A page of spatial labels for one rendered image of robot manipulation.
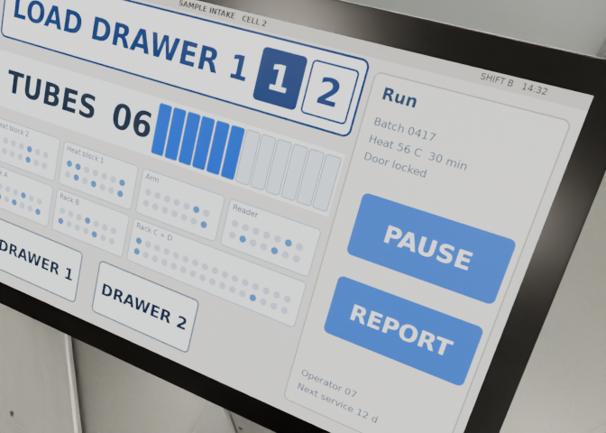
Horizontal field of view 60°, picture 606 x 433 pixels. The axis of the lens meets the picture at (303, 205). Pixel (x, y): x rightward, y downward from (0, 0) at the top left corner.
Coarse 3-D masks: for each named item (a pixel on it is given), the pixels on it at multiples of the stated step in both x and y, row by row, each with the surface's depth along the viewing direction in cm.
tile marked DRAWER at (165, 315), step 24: (96, 288) 42; (120, 288) 42; (144, 288) 41; (168, 288) 40; (96, 312) 43; (120, 312) 42; (144, 312) 41; (168, 312) 41; (192, 312) 40; (168, 336) 41; (192, 336) 40
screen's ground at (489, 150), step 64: (192, 0) 36; (0, 64) 42; (64, 64) 40; (384, 64) 33; (448, 64) 31; (64, 128) 41; (384, 128) 33; (448, 128) 32; (512, 128) 31; (576, 128) 30; (384, 192) 34; (448, 192) 33; (512, 192) 31; (320, 256) 36; (512, 256) 32; (256, 320) 38; (320, 320) 37; (256, 384) 39; (320, 384) 37; (384, 384) 36; (448, 384) 34
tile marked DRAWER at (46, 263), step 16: (0, 224) 45; (16, 224) 44; (0, 240) 45; (16, 240) 44; (32, 240) 44; (48, 240) 43; (0, 256) 45; (16, 256) 45; (32, 256) 44; (48, 256) 44; (64, 256) 43; (80, 256) 43; (16, 272) 45; (32, 272) 44; (48, 272) 44; (64, 272) 43; (80, 272) 43; (48, 288) 44; (64, 288) 44
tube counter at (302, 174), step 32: (128, 96) 39; (128, 128) 39; (160, 128) 38; (192, 128) 38; (224, 128) 37; (256, 128) 36; (192, 160) 38; (224, 160) 37; (256, 160) 36; (288, 160) 36; (320, 160) 35; (256, 192) 37; (288, 192) 36; (320, 192) 35
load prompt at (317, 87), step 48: (48, 0) 40; (96, 0) 38; (48, 48) 40; (96, 48) 39; (144, 48) 38; (192, 48) 37; (240, 48) 35; (288, 48) 34; (240, 96) 36; (288, 96) 35; (336, 96) 34
